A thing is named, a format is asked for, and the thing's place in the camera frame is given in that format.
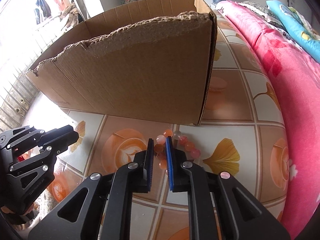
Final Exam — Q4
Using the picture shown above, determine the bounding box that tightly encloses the person's left hand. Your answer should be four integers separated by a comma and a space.
1, 204, 34, 216

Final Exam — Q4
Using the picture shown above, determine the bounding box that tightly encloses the pink bead bracelet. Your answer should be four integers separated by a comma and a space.
153, 128, 201, 176

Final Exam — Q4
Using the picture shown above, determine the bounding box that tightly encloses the pink floral blanket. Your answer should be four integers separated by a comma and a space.
217, 0, 319, 239

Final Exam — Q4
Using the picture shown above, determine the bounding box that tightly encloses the light blue folded bedding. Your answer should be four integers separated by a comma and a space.
266, 0, 319, 63

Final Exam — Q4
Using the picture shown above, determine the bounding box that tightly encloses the metal window railing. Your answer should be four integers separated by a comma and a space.
1, 70, 39, 132

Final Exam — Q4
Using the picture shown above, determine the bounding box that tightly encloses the patterned tablecloth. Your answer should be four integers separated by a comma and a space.
28, 15, 289, 220

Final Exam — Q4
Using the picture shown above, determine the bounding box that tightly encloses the brown cardboard box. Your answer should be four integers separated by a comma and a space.
27, 0, 217, 125

